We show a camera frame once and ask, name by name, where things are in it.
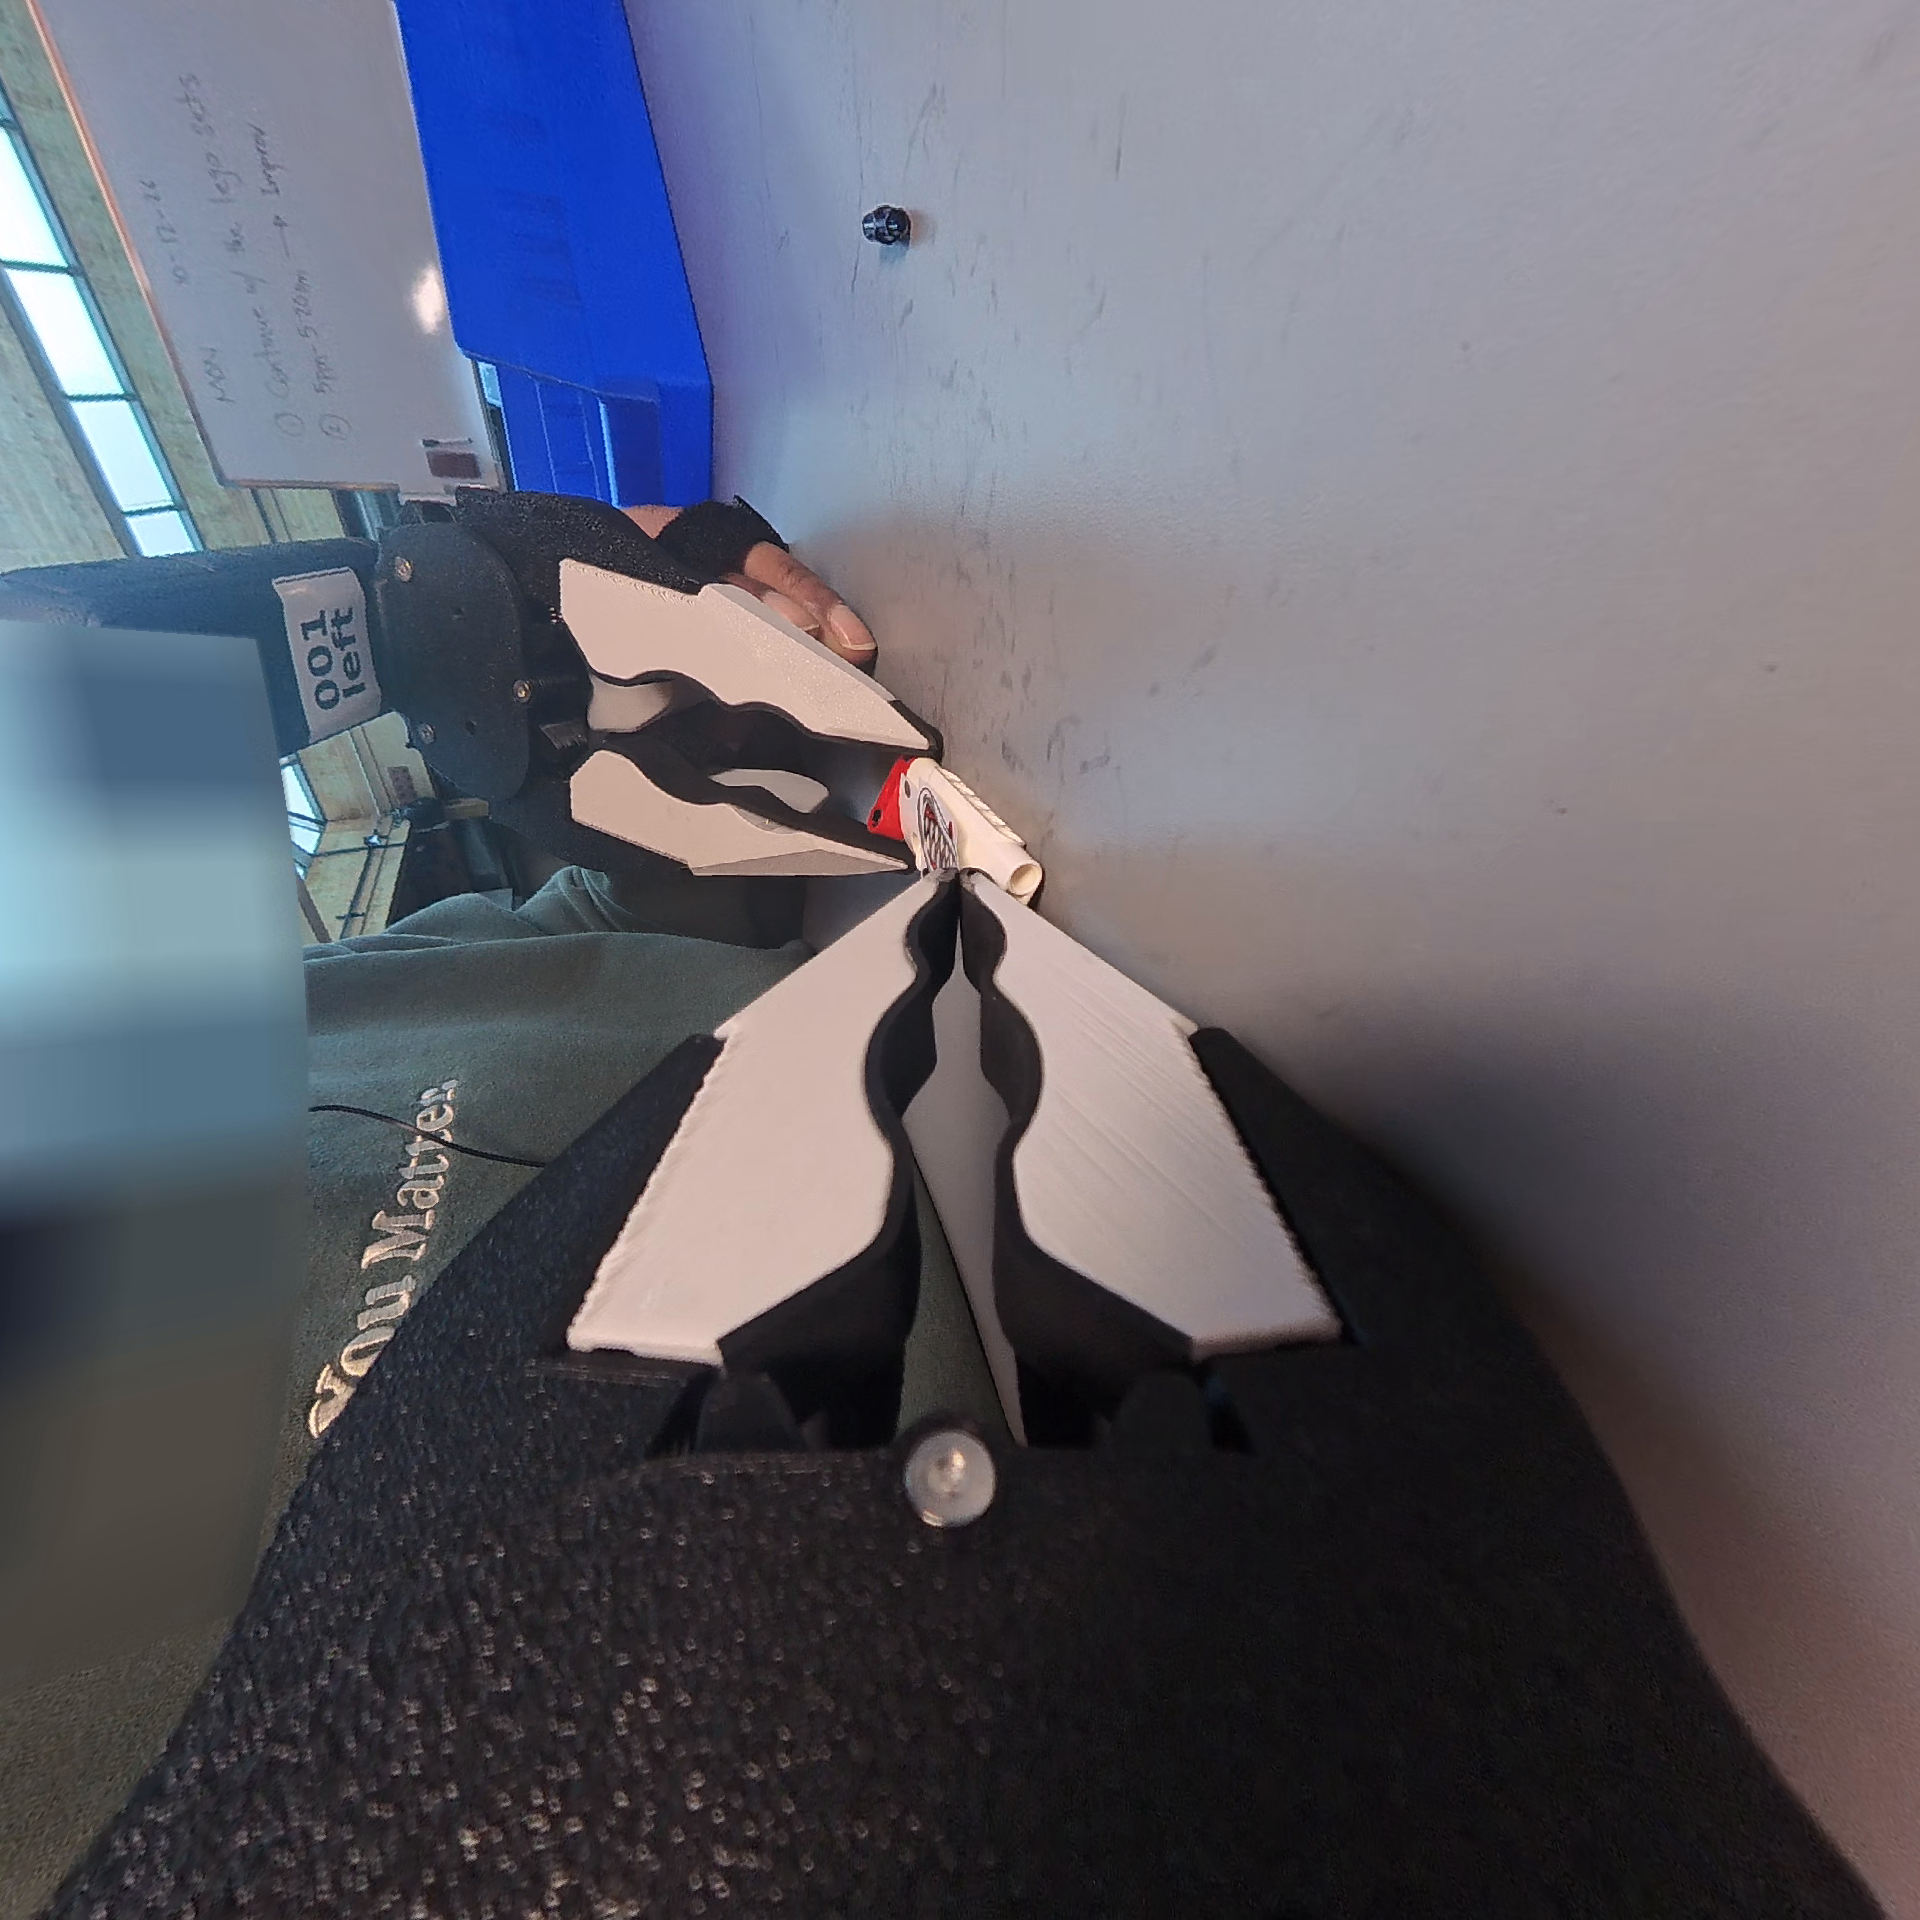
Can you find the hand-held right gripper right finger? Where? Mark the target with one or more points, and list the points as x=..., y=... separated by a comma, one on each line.
x=1154, y=1186

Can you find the red toy connector assembly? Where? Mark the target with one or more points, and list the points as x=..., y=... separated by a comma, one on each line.
x=901, y=796

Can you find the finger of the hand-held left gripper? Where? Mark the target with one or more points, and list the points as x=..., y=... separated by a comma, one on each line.
x=674, y=835
x=781, y=661

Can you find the white whiteboard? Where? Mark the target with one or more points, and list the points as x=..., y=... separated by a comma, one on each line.
x=270, y=226

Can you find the blue plastic bin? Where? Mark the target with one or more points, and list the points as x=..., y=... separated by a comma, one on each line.
x=569, y=193
x=599, y=437

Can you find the person's left hand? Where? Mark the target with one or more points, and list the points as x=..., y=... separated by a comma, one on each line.
x=819, y=610

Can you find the window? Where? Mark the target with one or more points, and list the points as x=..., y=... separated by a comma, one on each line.
x=68, y=376

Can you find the black toy pin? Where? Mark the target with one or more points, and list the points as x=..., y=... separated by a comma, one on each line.
x=891, y=226

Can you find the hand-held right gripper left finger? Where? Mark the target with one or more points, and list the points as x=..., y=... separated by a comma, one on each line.
x=749, y=1186

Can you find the peeled toy sticker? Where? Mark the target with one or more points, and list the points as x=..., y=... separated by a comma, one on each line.
x=939, y=820

